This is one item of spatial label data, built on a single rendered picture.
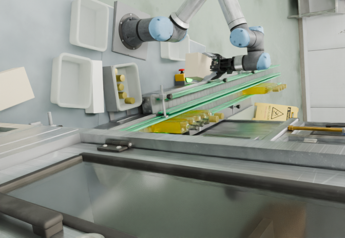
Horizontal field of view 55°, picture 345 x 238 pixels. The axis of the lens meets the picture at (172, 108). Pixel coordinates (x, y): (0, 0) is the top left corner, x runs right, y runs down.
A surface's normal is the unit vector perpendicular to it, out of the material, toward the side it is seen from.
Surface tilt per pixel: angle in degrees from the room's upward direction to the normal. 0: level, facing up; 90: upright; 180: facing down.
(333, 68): 90
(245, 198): 90
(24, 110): 0
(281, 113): 75
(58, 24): 0
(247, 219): 90
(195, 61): 90
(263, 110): 79
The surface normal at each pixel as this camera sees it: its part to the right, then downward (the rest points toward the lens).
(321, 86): -0.58, 0.20
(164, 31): 0.71, 0.08
